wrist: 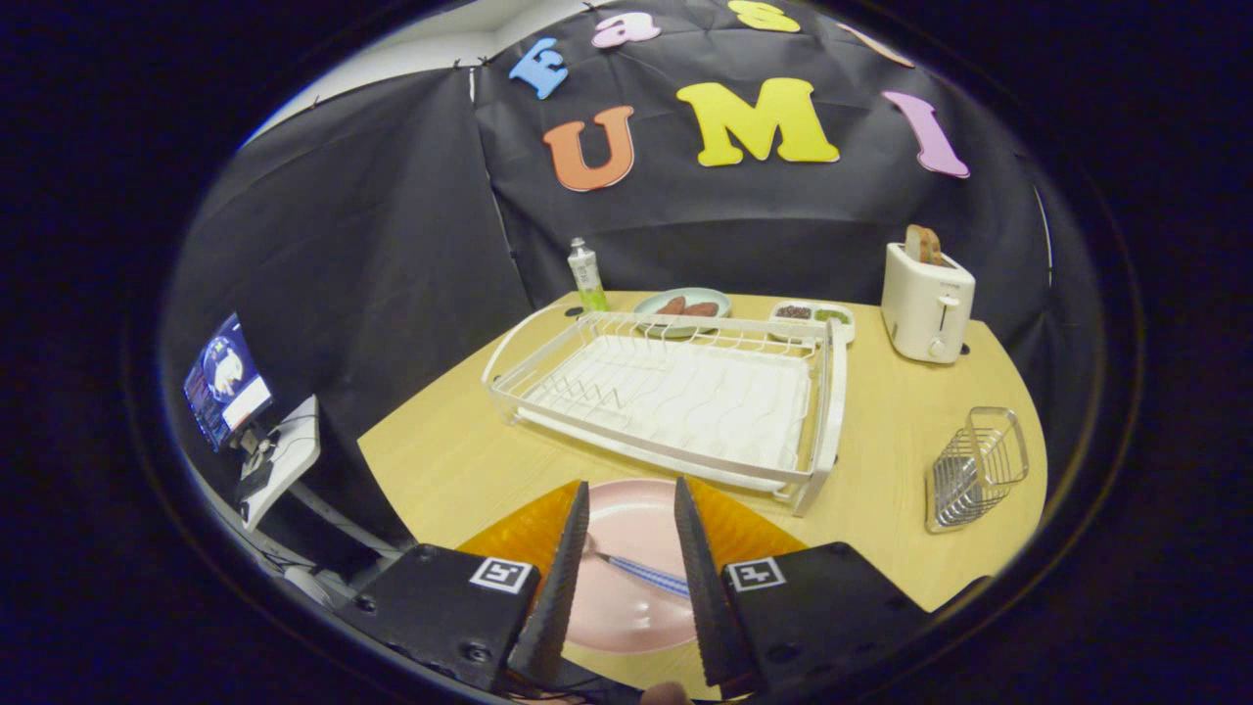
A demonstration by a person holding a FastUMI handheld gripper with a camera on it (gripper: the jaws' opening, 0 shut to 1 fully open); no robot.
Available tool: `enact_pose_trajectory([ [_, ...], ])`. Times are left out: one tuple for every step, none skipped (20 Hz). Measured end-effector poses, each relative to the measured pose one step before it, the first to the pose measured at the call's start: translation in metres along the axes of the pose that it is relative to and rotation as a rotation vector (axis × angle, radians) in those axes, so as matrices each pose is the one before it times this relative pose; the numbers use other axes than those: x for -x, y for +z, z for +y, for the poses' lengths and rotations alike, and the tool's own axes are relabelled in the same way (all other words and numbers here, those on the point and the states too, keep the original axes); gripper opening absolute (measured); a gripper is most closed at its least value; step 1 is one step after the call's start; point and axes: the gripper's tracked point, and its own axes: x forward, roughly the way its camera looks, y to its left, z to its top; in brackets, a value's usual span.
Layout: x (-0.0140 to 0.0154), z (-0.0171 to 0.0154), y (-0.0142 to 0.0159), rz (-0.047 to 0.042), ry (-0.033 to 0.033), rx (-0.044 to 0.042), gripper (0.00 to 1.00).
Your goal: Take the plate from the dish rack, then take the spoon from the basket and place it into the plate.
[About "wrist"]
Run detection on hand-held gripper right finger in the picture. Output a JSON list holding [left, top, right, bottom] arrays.
[[673, 477, 931, 698]]

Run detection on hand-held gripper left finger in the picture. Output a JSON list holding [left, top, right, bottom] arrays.
[[338, 480, 591, 691]]

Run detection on blue checked handle spoon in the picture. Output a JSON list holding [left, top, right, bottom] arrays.
[[585, 546, 693, 599]]

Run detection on pink plate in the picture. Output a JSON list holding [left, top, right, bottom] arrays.
[[568, 478, 730, 655]]

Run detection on white wire dish rack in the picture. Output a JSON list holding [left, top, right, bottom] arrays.
[[482, 304, 849, 518]]

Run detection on metal wire basket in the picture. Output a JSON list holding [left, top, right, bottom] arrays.
[[925, 406, 1031, 535]]

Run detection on light green plate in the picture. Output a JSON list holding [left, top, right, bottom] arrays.
[[634, 287, 733, 340]]

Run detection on white divided dish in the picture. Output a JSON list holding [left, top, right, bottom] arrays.
[[769, 300, 857, 346]]

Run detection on white device stand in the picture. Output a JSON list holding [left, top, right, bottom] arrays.
[[238, 395, 322, 533]]

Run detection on white green bottle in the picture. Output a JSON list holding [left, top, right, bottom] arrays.
[[568, 237, 610, 314]]

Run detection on white toaster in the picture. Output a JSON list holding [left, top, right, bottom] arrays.
[[881, 242, 977, 365]]

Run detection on black backdrop cloth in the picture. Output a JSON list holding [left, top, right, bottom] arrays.
[[162, 0, 1068, 554]]

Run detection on computer monitor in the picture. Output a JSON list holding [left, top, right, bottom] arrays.
[[183, 312, 274, 453]]

